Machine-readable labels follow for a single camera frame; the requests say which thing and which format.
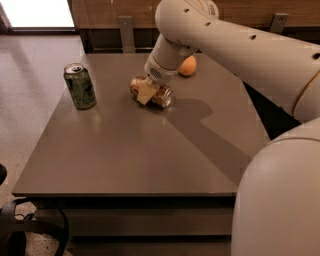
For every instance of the left metal bracket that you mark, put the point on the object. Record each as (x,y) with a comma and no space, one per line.
(127,34)

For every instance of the metal bracket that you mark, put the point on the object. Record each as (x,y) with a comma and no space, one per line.
(127,34)
(278,22)

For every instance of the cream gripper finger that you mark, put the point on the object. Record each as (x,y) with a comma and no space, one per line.
(147,90)

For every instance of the orange fruit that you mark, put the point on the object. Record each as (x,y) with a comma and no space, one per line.
(188,67)

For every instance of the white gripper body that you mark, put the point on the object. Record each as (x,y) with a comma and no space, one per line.
(159,73)

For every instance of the right metal bracket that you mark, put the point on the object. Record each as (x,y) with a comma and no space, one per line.
(278,22)

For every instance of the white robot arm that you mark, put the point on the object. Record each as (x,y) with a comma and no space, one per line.
(277,206)

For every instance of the green soda can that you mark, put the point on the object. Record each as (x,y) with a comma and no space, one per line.
(80,86)

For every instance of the grey table with drawers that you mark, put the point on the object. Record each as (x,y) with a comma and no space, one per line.
(139,180)

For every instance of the orange soda can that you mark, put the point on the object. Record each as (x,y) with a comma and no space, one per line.
(163,98)

